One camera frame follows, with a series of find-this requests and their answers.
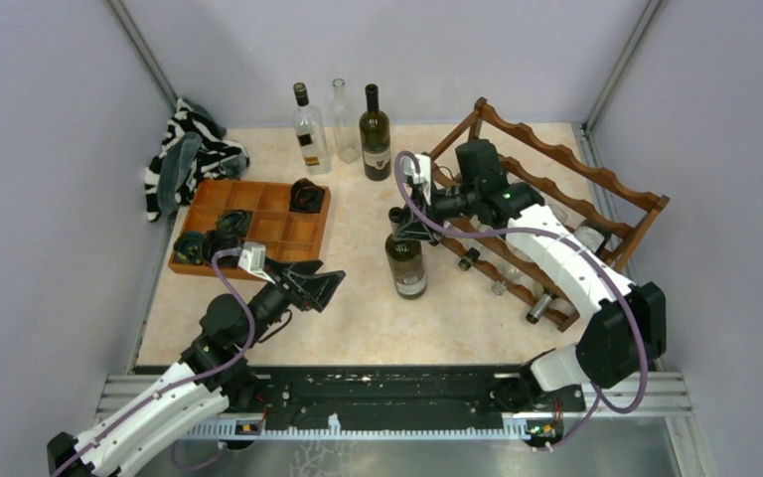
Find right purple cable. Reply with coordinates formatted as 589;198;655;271
392;151;650;452

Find grey cable comb strip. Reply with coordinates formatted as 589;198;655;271
180;415;533;442

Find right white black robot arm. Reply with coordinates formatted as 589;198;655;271
392;139;666;409

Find clear square spirit bottle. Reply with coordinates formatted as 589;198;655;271
292;82;332;175

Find purple cable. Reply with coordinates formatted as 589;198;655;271
392;151;650;452
49;246;257;477

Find zebra striped cloth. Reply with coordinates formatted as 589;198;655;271
144;97;250;223

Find brown wooden wine rack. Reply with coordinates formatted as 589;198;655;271
399;97;669;331

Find orange wooden compartment tray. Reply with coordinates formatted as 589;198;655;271
168;180;331;276

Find olive wine bottle grey cap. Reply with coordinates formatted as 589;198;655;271
526;219;612;324

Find teal rolled sock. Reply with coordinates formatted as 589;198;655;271
172;231;206;265

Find dark wine bottle black cap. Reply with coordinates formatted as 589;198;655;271
359;83;391;181

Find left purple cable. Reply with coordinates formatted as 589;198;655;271
49;246;257;477

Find grey blue cloth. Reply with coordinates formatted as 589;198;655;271
156;132;202;216

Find dark rolled sock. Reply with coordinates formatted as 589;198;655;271
202;230;243;268
216;210;253;239

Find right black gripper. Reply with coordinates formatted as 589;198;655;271
392;180;479;241

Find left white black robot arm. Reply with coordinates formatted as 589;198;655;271
47;258;347;476

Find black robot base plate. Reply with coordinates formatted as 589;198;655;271
228;364;587;431

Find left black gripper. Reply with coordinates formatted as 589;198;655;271
240;256;345;348

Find dark rolled sock middle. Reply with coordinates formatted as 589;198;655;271
216;210;253;239

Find slim clear glass bottle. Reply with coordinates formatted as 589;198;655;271
490;204;570;297

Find dark rolled sock front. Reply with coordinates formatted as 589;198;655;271
202;230;243;268

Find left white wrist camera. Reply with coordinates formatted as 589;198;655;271
237;241;270;282

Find black rolled sock top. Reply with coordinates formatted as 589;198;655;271
289;178;326;214

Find dark green wine bottle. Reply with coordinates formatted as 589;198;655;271
384;207;428;299

